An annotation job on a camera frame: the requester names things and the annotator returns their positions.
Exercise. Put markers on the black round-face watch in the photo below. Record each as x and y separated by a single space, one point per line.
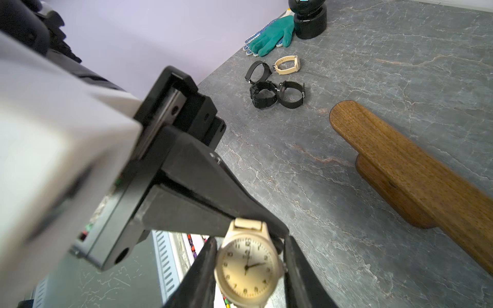
291 94

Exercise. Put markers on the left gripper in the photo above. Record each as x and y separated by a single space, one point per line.
179 124

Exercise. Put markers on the green work glove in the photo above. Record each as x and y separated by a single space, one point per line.
279 33

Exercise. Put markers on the white slotted cable duct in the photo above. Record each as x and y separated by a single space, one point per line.
166 266

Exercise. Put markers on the black ribbed plant pot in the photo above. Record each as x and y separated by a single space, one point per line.
310 17

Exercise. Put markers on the black thin band watch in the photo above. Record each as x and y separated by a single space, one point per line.
259 71

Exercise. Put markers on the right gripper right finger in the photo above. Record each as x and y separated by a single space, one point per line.
302 286

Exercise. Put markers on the beige band watch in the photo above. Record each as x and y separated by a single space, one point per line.
287 65

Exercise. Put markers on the blue dotted work glove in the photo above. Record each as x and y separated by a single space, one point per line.
246 47

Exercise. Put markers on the brown wooden watch stand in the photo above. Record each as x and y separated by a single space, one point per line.
423 190

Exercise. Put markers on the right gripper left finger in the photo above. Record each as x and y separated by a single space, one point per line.
198 286

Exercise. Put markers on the black chunky sport watch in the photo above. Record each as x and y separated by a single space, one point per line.
263 94

